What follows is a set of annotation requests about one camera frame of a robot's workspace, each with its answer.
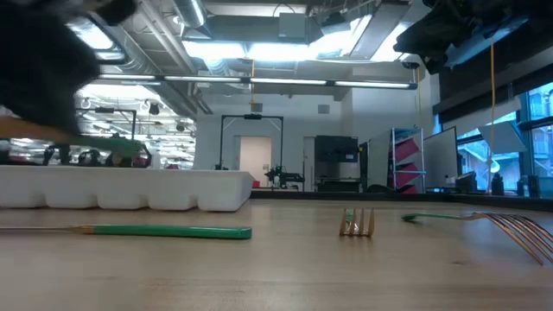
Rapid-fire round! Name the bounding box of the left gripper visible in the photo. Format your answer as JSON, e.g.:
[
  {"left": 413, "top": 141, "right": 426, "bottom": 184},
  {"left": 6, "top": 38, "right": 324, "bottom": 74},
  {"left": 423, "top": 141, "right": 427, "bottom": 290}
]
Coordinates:
[{"left": 0, "top": 0, "right": 139, "bottom": 133}]

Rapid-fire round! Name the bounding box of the green-handled gold knife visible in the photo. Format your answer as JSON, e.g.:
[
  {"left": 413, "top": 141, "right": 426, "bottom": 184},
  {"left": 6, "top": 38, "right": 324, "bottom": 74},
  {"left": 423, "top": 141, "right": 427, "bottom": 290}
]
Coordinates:
[
  {"left": 0, "top": 223, "right": 253, "bottom": 241},
  {"left": 0, "top": 115, "right": 150, "bottom": 157}
]

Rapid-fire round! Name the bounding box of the green-handled gold fork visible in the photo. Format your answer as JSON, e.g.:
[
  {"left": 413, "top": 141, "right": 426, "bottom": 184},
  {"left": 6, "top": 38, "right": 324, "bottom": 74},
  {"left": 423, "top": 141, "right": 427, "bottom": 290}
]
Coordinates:
[
  {"left": 400, "top": 210, "right": 553, "bottom": 265},
  {"left": 339, "top": 207, "right": 376, "bottom": 238}
]

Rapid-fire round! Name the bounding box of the background robot station clutter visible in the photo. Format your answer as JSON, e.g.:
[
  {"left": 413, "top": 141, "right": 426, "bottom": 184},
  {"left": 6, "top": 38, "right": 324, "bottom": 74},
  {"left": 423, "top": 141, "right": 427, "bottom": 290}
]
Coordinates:
[{"left": 42, "top": 142, "right": 152, "bottom": 168}]

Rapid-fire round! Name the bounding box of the white plastic cutlery tray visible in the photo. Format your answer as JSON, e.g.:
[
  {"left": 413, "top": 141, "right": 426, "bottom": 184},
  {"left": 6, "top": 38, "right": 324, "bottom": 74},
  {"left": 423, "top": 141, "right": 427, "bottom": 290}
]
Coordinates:
[{"left": 0, "top": 165, "right": 255, "bottom": 213}]

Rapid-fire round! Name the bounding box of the white door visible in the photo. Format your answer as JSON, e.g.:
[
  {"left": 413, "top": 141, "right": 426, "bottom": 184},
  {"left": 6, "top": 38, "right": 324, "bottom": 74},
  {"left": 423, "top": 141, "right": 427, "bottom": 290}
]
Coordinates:
[{"left": 239, "top": 136, "right": 272, "bottom": 187}]

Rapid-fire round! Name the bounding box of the long ceiling light bar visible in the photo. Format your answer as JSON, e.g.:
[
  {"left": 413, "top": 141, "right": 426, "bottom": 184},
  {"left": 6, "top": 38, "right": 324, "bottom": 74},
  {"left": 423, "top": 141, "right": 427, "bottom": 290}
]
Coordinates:
[{"left": 98, "top": 73, "right": 418, "bottom": 91}]

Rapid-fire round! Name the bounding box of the grey ceiling box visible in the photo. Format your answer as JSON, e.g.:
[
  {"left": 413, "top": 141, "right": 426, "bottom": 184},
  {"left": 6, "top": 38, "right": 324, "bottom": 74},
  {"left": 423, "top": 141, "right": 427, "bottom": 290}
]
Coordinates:
[{"left": 278, "top": 12, "right": 308, "bottom": 40}]

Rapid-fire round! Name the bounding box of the black cabinet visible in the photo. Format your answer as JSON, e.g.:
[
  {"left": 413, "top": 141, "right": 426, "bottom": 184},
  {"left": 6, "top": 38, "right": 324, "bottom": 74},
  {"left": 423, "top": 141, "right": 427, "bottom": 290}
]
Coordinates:
[{"left": 314, "top": 135, "right": 360, "bottom": 194}]

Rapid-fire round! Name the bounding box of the white divider panel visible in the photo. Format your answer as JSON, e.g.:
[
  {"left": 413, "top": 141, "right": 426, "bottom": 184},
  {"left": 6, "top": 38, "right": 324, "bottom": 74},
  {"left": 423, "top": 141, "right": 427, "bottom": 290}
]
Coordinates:
[{"left": 367, "top": 129, "right": 393, "bottom": 189}]

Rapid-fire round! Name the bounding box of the shelf rack with pink bins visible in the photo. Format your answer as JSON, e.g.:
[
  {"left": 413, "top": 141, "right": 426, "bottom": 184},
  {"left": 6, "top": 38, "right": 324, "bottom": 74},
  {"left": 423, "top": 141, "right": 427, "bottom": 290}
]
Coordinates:
[{"left": 390, "top": 126, "right": 428, "bottom": 195}]

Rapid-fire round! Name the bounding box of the white whiteboard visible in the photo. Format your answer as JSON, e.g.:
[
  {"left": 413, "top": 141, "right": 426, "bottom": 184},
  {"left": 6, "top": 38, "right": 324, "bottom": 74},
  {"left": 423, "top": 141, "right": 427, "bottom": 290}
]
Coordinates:
[{"left": 422, "top": 125, "right": 460, "bottom": 190}]

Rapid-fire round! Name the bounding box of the small black monitor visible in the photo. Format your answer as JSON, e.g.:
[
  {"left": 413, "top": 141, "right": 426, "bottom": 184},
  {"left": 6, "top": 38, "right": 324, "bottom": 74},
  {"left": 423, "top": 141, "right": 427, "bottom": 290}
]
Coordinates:
[{"left": 454, "top": 170, "right": 480, "bottom": 194}]

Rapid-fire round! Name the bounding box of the white hanging sheet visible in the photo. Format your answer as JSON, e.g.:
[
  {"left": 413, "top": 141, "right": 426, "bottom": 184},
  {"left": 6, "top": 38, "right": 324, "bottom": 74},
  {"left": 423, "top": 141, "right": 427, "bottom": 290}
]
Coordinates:
[{"left": 477, "top": 120, "right": 529, "bottom": 156}]

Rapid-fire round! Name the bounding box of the large glass window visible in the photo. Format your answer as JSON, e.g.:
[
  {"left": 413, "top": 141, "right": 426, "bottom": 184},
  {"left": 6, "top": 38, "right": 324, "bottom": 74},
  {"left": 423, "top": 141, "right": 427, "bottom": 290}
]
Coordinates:
[{"left": 456, "top": 81, "right": 553, "bottom": 198}]

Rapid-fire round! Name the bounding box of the black gantry frame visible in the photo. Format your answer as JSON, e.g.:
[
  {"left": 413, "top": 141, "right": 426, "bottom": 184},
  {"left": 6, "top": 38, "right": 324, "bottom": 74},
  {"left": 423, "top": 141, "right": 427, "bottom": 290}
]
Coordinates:
[
  {"left": 219, "top": 113, "right": 285, "bottom": 172},
  {"left": 76, "top": 106, "right": 137, "bottom": 142}
]

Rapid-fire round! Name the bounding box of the round silver air duct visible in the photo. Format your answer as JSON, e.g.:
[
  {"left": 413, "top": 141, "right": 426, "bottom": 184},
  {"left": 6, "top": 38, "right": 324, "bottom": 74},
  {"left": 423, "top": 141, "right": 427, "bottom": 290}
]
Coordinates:
[{"left": 172, "top": 0, "right": 208, "bottom": 28}]

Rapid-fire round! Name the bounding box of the silver rectangular air duct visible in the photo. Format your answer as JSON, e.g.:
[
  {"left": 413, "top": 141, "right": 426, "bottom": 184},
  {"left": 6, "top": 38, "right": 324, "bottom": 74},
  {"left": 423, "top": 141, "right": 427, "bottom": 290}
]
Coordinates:
[{"left": 349, "top": 0, "right": 529, "bottom": 68}]

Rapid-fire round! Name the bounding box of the black metal table frame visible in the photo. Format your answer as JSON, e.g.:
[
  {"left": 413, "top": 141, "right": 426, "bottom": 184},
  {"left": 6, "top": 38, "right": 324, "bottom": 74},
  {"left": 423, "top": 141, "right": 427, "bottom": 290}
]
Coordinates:
[{"left": 250, "top": 189, "right": 553, "bottom": 213}]

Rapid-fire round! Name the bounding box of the yellow hanging cable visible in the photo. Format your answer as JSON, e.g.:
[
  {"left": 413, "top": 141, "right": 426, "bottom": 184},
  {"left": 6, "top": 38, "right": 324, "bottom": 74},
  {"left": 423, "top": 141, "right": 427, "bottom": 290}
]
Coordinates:
[{"left": 489, "top": 42, "right": 497, "bottom": 194}]

